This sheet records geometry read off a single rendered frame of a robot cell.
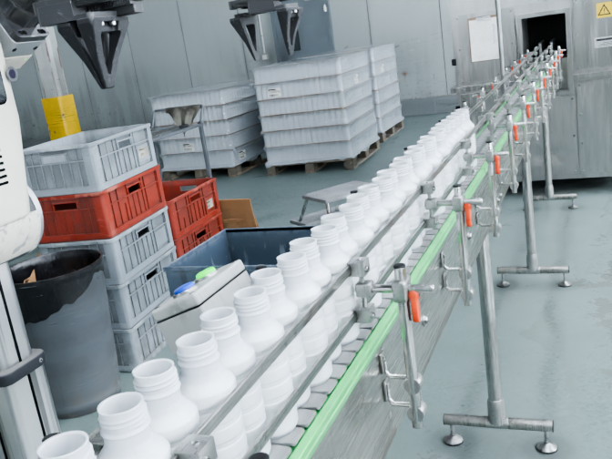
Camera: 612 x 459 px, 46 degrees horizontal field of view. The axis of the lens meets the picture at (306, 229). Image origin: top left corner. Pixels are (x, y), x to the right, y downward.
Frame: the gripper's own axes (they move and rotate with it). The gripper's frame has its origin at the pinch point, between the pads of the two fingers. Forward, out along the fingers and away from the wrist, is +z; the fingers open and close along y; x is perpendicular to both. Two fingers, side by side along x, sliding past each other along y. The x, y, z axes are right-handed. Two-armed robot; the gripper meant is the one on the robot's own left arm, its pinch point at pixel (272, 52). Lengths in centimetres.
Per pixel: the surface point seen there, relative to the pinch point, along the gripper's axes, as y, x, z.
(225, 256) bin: 46, -49, 51
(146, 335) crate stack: 163, -154, 125
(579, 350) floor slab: -34, -179, 142
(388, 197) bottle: -15.4, -3.3, 27.0
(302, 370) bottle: -16, 43, 36
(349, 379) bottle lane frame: -19, 36, 41
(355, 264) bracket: -18.6, 26.0, 28.8
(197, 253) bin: 46, -35, 46
